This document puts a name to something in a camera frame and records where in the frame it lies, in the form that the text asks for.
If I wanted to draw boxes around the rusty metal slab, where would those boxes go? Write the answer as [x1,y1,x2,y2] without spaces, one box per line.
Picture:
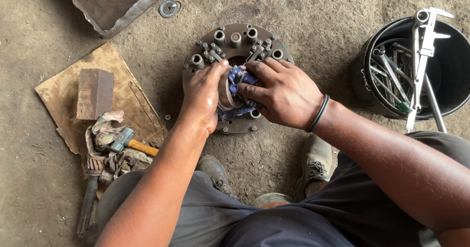
[57,0,182,39]

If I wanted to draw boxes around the person's right hand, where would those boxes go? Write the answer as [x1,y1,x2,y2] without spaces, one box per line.
[237,59,326,131]

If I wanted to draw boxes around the person's left dusty shoe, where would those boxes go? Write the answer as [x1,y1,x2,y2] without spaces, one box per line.
[196,155,238,200]

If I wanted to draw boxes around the dirty beige rag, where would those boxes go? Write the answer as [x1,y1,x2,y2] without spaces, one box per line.
[85,110,162,184]

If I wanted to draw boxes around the round metal can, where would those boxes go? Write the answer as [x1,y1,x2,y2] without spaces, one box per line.
[250,193,296,209]

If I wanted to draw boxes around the steel vernier caliper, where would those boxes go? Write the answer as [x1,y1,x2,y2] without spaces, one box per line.
[405,7,455,132]

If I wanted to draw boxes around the person's left hand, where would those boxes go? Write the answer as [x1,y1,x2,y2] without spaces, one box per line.
[181,59,230,135]

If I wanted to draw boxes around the round grey metal disc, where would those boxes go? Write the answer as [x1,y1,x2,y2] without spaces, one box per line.
[159,0,182,18]

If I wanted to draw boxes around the blue cleaning rag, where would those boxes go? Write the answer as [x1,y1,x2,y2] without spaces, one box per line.
[217,65,267,122]

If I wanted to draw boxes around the worn brown cardboard sheet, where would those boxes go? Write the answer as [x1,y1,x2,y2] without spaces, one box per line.
[34,42,169,178]

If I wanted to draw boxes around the rusty rectangular metal block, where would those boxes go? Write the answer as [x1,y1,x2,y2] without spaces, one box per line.
[76,69,115,121]

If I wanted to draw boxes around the person's dusty shoe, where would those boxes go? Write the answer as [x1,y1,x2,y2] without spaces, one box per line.
[196,155,238,200]
[294,134,333,202]

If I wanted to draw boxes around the black rubber wristband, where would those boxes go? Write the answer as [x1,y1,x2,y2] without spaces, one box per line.
[306,94,330,133]

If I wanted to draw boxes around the steel bearing ring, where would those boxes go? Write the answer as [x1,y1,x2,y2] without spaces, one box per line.
[217,71,243,112]

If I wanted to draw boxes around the grey metal rod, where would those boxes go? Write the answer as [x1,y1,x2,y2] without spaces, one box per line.
[422,72,448,134]

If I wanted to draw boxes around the person's right dusty shoe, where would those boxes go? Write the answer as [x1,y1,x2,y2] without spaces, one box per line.
[294,134,333,202]

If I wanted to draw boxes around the bunch of steel wrenches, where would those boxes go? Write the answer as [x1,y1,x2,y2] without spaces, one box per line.
[369,41,415,110]

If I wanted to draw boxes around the orange handled hammer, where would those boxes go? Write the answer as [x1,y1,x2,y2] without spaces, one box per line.
[109,128,160,157]

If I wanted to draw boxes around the person's grey trousers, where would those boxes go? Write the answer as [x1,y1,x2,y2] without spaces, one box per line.
[79,131,470,247]

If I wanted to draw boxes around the dark wire brush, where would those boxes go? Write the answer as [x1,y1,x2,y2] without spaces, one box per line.
[76,153,108,236]

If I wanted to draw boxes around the round steel clutch pressure plate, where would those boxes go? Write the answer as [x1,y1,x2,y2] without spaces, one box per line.
[182,23,294,134]

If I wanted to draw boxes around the black plastic bucket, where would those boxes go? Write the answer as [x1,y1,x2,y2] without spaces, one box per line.
[350,16,470,121]

